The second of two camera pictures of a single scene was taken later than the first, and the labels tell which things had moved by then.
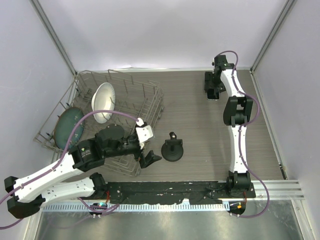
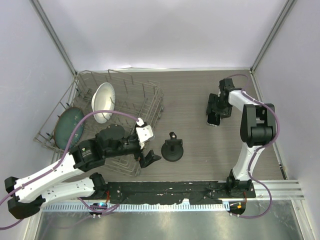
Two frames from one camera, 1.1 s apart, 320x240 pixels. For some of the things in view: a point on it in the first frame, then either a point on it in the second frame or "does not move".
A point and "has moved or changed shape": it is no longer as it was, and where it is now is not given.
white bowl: (103, 98) does not move
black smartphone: (213, 95) has moved or changed shape
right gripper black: (207, 77) → (213, 98)
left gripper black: (149, 158) does not move
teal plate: (65, 123) does not move
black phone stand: (173, 149) does not move
